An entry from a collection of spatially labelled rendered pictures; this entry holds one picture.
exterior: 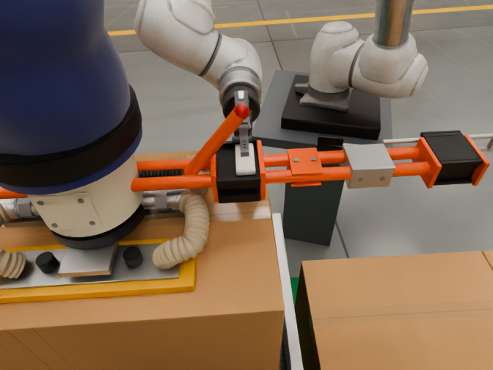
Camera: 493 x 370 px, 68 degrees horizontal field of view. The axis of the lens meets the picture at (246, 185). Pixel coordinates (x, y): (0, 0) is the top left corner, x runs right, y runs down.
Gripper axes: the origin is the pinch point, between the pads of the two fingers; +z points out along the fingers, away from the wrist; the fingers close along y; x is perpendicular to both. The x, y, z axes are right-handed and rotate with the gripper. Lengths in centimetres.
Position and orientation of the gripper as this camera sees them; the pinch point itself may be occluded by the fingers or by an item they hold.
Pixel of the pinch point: (245, 169)
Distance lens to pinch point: 61.0
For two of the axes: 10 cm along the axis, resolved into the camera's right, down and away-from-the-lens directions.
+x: -10.0, 0.5, -0.1
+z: 0.5, 7.2, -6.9
